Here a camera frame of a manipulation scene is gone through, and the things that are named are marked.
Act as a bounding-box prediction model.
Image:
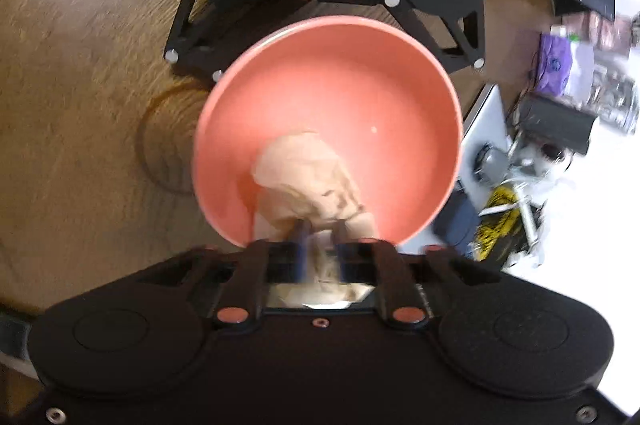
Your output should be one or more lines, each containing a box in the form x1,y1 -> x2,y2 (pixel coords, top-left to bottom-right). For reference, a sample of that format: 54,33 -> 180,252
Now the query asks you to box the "brown paper towel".
252,133 -> 380,309

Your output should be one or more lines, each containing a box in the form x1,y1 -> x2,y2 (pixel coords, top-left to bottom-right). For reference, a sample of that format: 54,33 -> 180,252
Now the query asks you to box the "coral pink footed bowl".
191,16 -> 462,246

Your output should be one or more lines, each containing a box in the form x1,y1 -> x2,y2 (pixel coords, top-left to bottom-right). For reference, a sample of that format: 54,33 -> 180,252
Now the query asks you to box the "yellow black box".
474,186 -> 527,266

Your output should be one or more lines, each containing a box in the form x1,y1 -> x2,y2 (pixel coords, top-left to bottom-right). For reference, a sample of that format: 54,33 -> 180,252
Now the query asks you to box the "black power bank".
515,95 -> 597,156

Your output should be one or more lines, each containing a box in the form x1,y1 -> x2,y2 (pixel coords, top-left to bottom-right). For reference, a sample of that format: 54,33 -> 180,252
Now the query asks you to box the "purple tissue pack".
535,34 -> 573,97

